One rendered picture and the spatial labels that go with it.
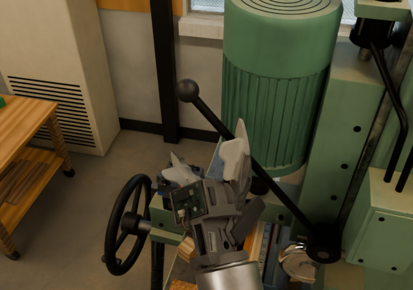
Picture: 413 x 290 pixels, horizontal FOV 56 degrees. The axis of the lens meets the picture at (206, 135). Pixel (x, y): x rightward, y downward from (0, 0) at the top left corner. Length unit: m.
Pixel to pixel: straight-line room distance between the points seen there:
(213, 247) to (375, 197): 0.24
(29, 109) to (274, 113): 1.68
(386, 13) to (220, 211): 0.34
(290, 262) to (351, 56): 0.42
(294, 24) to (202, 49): 1.65
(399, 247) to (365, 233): 0.05
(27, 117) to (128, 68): 0.66
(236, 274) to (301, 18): 0.35
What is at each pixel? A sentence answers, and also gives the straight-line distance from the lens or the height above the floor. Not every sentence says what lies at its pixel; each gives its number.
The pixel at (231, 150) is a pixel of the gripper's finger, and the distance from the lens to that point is 0.55.
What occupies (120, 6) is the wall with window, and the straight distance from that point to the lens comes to 2.20.
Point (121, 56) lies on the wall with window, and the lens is 2.37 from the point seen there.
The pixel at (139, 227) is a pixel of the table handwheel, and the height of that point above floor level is 0.82.
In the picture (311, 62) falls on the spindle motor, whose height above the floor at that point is 1.44.
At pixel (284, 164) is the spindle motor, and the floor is 1.23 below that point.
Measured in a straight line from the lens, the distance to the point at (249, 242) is 0.94.
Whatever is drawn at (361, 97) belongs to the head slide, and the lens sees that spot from 0.61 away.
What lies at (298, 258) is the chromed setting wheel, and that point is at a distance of 0.82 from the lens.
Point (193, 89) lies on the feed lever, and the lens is 0.55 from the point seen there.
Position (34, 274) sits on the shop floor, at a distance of 2.13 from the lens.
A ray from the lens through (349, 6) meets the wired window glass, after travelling 2.09.
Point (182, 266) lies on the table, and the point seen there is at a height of 0.90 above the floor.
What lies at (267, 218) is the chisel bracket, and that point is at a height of 1.02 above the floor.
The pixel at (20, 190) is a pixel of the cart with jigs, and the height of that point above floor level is 0.20.
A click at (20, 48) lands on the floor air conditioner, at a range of 2.28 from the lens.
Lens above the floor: 1.73
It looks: 42 degrees down
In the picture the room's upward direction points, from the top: straight up
